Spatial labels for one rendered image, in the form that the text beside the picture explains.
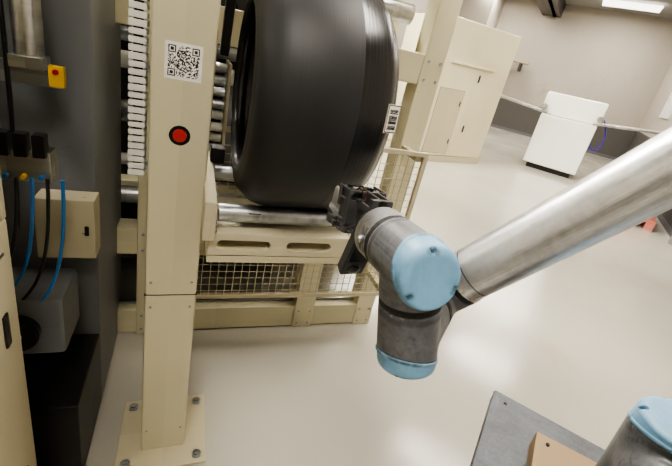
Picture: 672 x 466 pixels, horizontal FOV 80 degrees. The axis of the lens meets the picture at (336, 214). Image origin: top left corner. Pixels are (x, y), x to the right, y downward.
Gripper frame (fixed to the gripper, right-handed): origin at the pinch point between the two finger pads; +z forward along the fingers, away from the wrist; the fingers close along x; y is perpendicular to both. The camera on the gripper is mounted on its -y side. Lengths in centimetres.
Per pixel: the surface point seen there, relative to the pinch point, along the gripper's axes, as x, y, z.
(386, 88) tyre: -7.1, 25.2, 2.1
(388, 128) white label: -9.6, 17.4, 2.6
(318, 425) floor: -23, -97, 37
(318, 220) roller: -2.7, -8.9, 17.4
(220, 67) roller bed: 22, 25, 62
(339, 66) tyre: 3.6, 27.5, 2.0
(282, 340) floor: -18, -92, 83
